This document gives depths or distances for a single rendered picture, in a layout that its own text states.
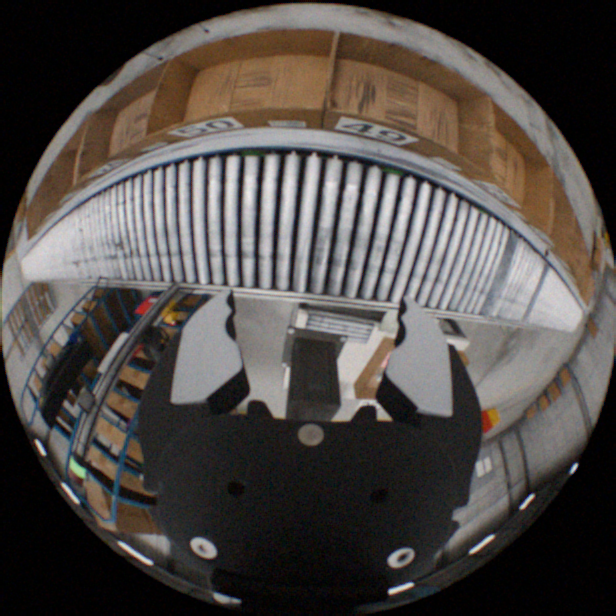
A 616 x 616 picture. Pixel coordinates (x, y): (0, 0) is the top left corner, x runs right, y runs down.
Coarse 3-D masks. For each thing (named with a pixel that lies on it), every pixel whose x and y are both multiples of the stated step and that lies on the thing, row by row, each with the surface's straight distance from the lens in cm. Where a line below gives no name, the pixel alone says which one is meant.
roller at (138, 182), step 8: (136, 184) 99; (136, 192) 99; (136, 200) 99; (136, 208) 99; (136, 216) 100; (136, 224) 100; (144, 224) 100; (144, 232) 100; (144, 240) 101; (144, 248) 101; (144, 256) 102; (144, 264) 104; (144, 272) 106; (152, 272) 106
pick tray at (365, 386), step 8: (384, 336) 98; (384, 344) 96; (392, 344) 96; (376, 352) 102; (384, 352) 95; (376, 360) 100; (368, 368) 107; (376, 368) 99; (384, 368) 114; (360, 376) 114; (368, 376) 105; (360, 384) 113; (368, 384) 124; (376, 384) 125; (360, 392) 112; (368, 392) 124
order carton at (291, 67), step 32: (256, 32) 61; (288, 32) 60; (320, 32) 59; (192, 64) 75; (224, 64) 75; (256, 64) 70; (288, 64) 67; (320, 64) 67; (160, 96) 63; (192, 96) 73; (224, 96) 66; (256, 96) 63; (288, 96) 60; (320, 96) 60; (160, 128) 61
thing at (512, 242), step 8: (512, 240) 115; (512, 248) 114; (504, 256) 116; (512, 256) 113; (504, 264) 115; (504, 272) 114; (496, 280) 117; (504, 280) 114; (496, 288) 116; (488, 296) 120; (496, 296) 116; (488, 304) 119; (480, 312) 122; (488, 312) 118
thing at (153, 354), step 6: (156, 336) 79; (162, 336) 79; (144, 342) 77; (150, 342) 75; (156, 342) 74; (162, 342) 78; (144, 348) 76; (150, 348) 74; (156, 348) 72; (162, 348) 72; (144, 354) 80; (150, 354) 75; (156, 354) 73; (156, 360) 76
